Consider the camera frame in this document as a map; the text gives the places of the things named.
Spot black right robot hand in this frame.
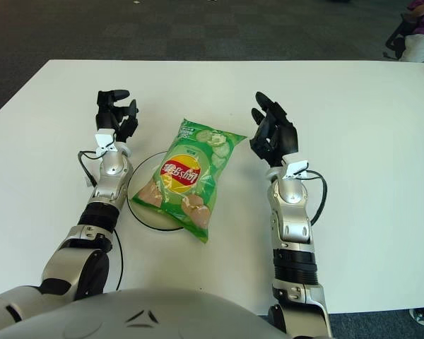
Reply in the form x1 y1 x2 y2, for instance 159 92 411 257
249 90 300 169

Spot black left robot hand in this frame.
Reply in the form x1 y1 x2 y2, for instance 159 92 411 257
95 90 140 144

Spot green potato chips bag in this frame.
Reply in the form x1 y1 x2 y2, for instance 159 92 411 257
131 117 248 244

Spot white plate with black rim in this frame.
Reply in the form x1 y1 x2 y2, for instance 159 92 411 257
126 150 188 232

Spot black office chair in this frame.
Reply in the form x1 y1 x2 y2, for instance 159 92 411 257
381 13 420 59

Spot seated person in purple shirt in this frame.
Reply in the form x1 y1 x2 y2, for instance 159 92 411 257
399 0 424 64

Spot silver robot torso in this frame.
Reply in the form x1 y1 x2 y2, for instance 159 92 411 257
0 287 287 339

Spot patterned sneaker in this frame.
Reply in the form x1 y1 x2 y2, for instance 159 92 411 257
408 307 424 326

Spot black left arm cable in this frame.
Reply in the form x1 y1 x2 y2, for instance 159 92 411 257
78 150 126 291

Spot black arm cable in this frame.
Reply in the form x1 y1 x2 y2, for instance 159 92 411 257
305 169 329 225
78 150 126 291

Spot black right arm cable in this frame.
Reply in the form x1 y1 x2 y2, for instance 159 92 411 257
305 169 329 225

